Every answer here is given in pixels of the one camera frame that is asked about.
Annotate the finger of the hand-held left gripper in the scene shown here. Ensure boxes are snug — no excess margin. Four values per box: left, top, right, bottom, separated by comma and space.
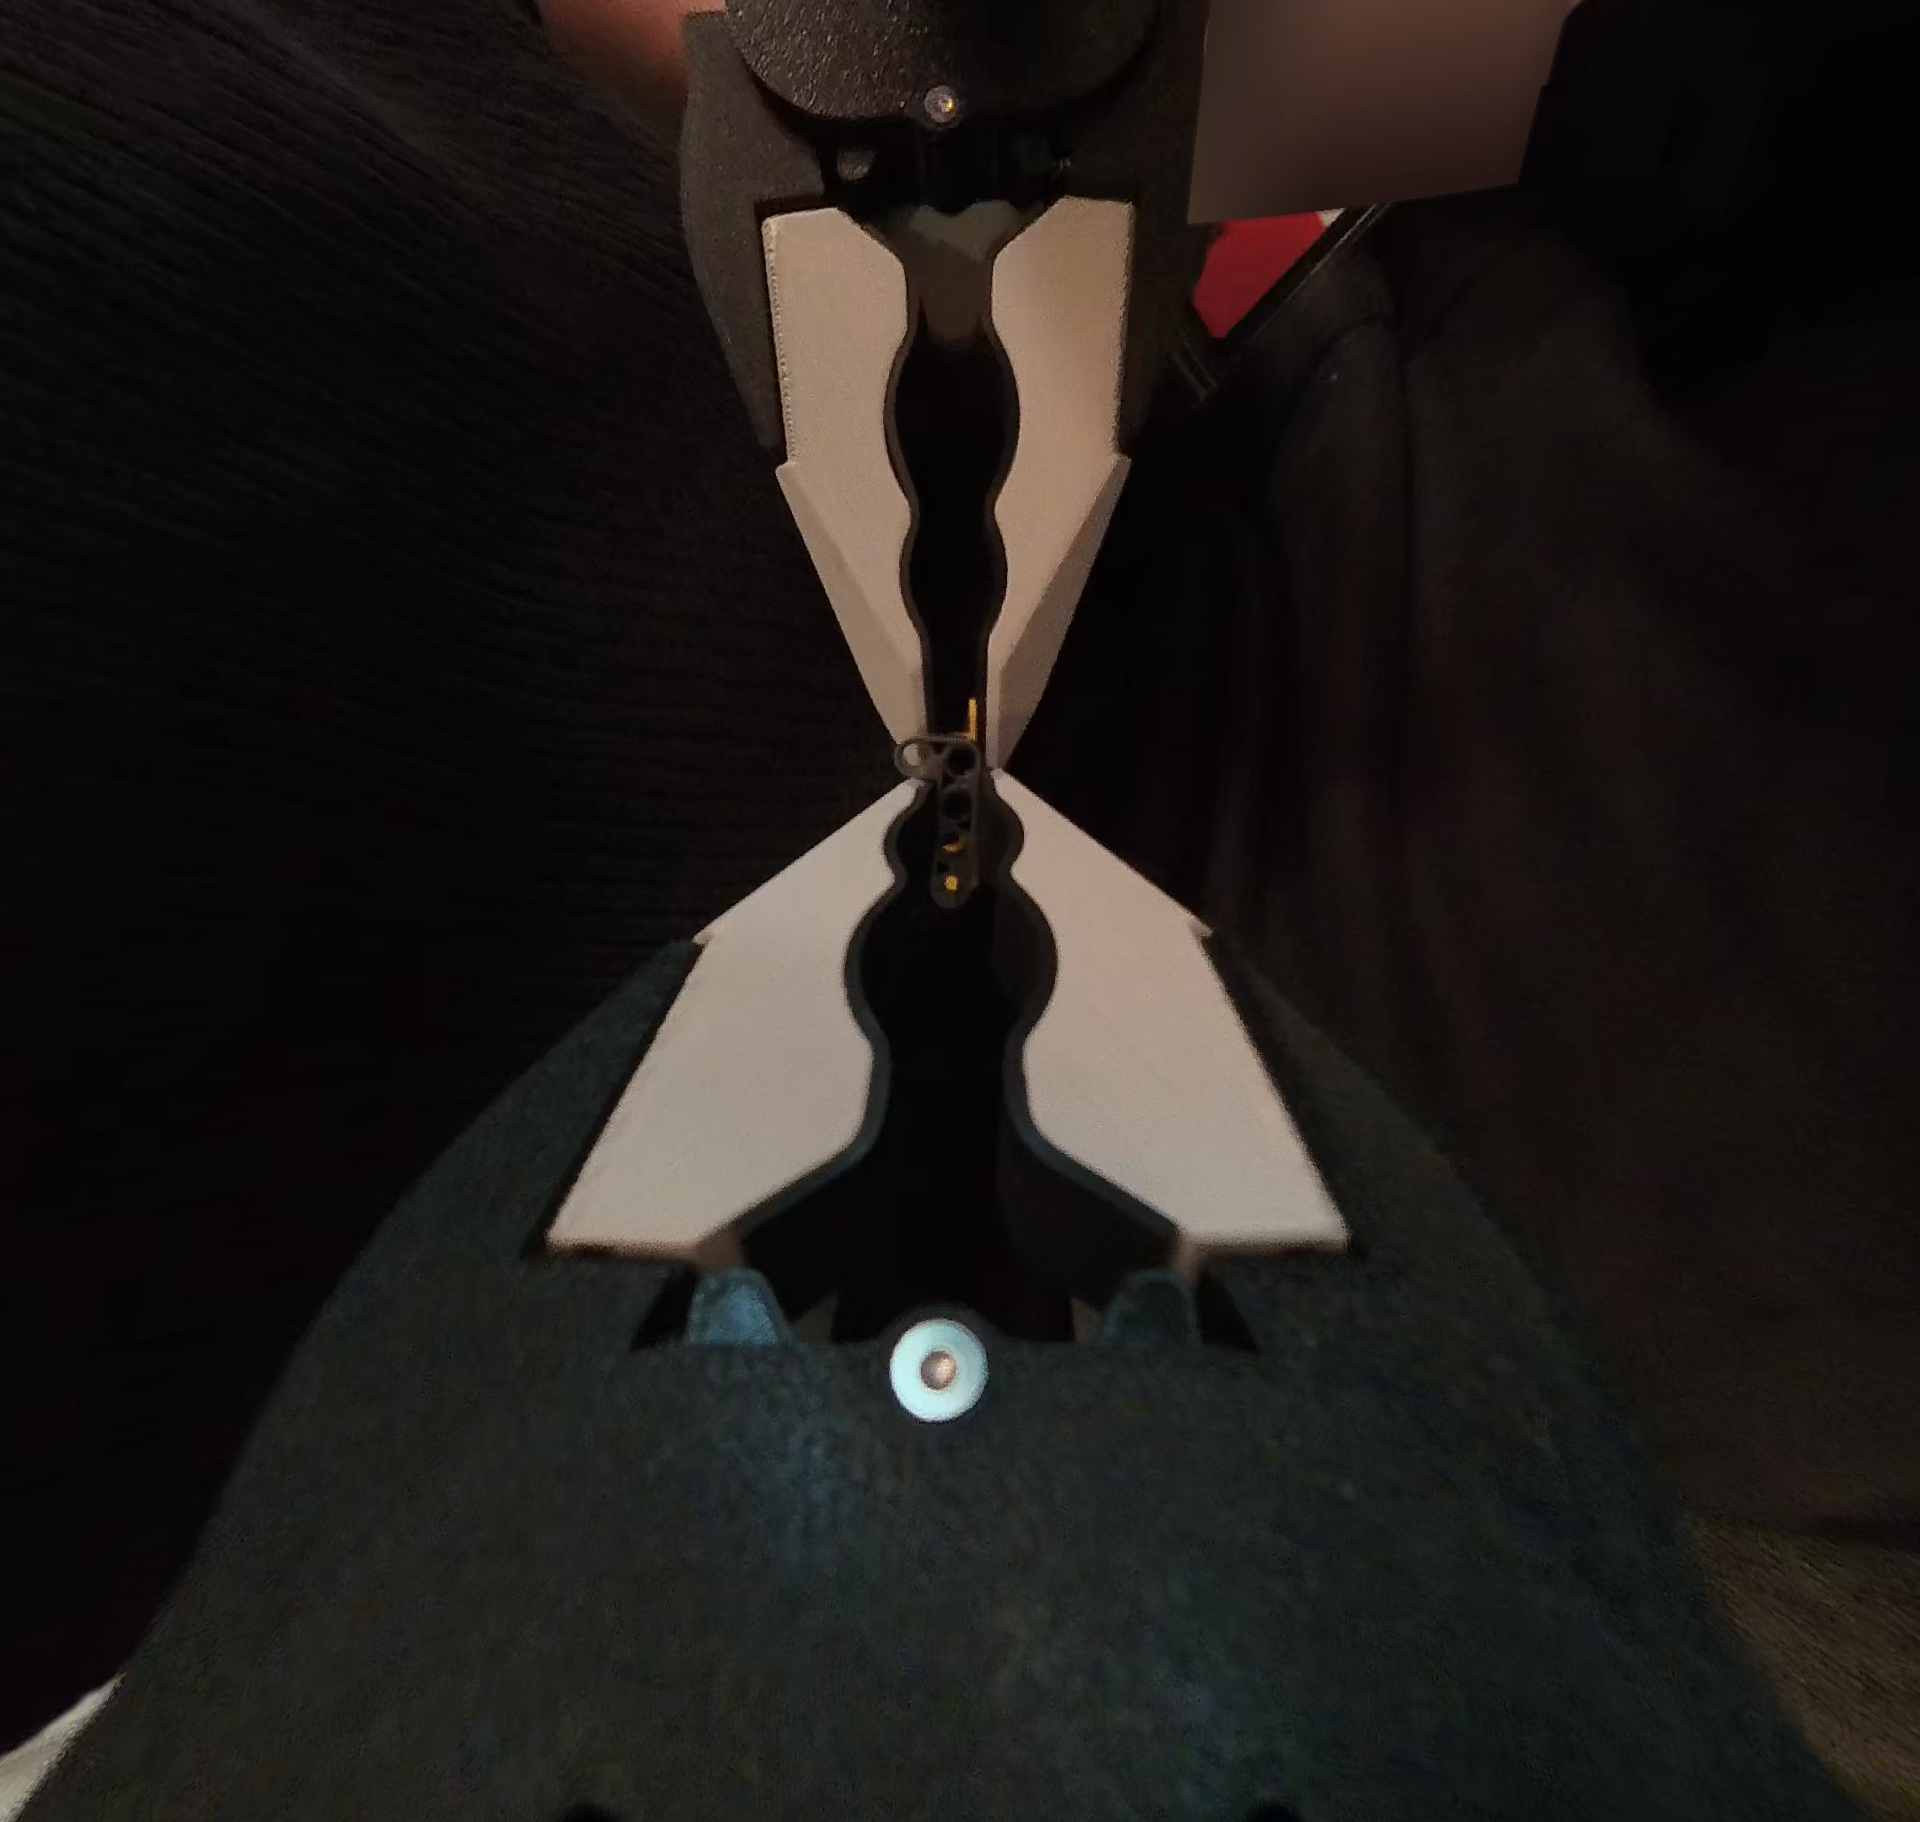
979, 196, 1139, 762
757, 207, 944, 747

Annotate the grey angled beam with pins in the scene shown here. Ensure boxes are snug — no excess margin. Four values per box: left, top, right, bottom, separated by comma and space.
897, 726, 998, 911

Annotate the person's torso in dark sweater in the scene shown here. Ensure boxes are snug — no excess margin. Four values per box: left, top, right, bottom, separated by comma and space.
0, 0, 1203, 1750

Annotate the red badge holder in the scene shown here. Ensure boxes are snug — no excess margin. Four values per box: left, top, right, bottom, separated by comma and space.
1191, 207, 1390, 399

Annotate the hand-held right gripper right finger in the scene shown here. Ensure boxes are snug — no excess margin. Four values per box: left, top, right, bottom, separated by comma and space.
977, 777, 1350, 1267

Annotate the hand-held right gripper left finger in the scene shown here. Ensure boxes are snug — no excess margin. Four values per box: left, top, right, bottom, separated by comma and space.
545, 779, 944, 1259

